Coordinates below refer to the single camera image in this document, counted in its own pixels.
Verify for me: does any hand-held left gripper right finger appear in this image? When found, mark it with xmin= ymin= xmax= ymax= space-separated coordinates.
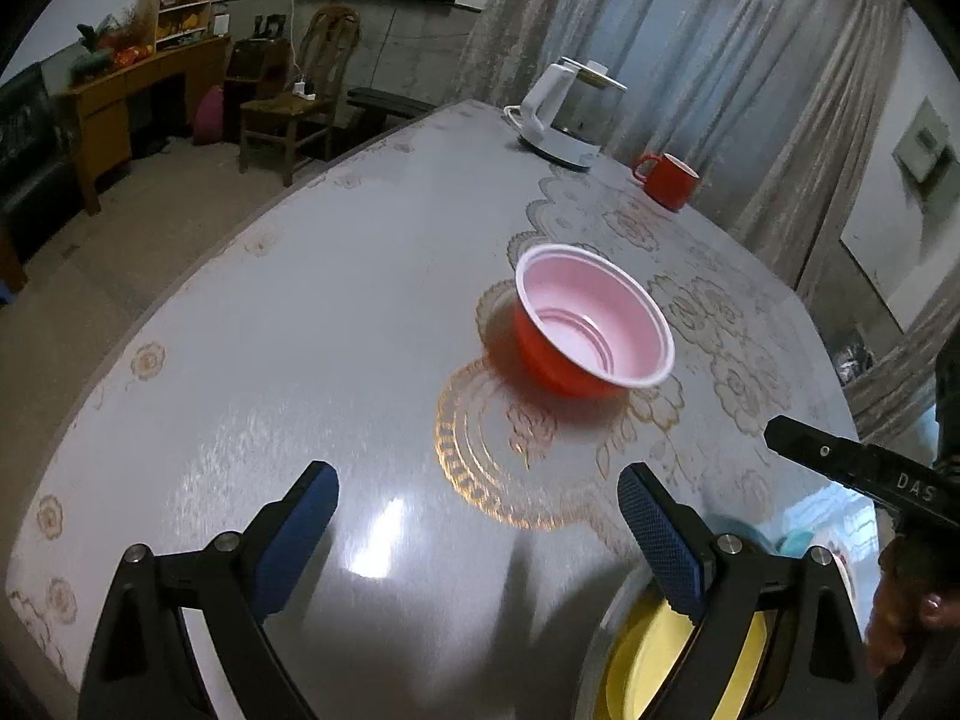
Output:
xmin=616 ymin=462 xmax=880 ymax=720

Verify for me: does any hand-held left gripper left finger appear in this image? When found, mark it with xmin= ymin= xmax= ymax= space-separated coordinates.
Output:
xmin=75 ymin=460 xmax=341 ymax=720

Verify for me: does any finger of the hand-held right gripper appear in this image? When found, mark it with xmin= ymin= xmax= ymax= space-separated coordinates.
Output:
xmin=763 ymin=414 xmax=867 ymax=492

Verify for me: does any yellow plastic bowl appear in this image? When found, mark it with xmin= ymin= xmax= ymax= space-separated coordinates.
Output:
xmin=602 ymin=598 xmax=772 ymax=720

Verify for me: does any stainless steel bowl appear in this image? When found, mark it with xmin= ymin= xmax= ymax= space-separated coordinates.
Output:
xmin=576 ymin=574 xmax=785 ymax=720

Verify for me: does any red plastic bowl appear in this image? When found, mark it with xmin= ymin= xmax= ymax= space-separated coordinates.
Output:
xmin=514 ymin=243 xmax=676 ymax=400

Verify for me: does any person's right hand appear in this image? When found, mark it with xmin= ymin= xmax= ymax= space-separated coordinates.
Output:
xmin=865 ymin=532 xmax=950 ymax=682

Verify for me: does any small white printed plate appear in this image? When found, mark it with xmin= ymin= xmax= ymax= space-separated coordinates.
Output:
xmin=823 ymin=540 xmax=860 ymax=605

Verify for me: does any white panel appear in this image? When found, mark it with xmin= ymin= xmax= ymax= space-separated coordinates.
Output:
xmin=838 ymin=187 xmax=960 ymax=332

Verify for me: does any red mug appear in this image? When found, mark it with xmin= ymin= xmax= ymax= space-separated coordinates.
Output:
xmin=632 ymin=152 xmax=701 ymax=213

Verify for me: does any white electric kettle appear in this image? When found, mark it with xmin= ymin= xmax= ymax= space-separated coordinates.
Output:
xmin=502 ymin=56 xmax=628 ymax=170

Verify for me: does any pink bag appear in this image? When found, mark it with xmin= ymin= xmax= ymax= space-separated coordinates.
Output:
xmin=193 ymin=85 xmax=227 ymax=145

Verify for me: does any wooden chair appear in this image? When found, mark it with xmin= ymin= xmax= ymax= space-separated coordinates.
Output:
xmin=238 ymin=6 xmax=362 ymax=187

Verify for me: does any black bench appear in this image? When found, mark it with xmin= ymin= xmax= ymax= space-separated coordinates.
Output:
xmin=347 ymin=87 xmax=437 ymax=122

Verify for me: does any black sofa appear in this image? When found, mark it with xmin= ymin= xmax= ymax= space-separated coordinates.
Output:
xmin=0 ymin=62 xmax=85 ymax=263

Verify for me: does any dark chair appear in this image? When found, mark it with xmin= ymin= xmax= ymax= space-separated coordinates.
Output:
xmin=223 ymin=37 xmax=292 ymax=137

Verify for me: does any wooden desk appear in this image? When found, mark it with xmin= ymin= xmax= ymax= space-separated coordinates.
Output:
xmin=56 ymin=34 xmax=232 ymax=217

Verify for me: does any small wooden shelf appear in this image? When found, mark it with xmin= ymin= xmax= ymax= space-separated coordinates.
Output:
xmin=150 ymin=0 xmax=218 ymax=44

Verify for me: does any grey wall electrical box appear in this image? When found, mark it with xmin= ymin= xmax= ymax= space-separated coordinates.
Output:
xmin=891 ymin=96 xmax=960 ymax=202

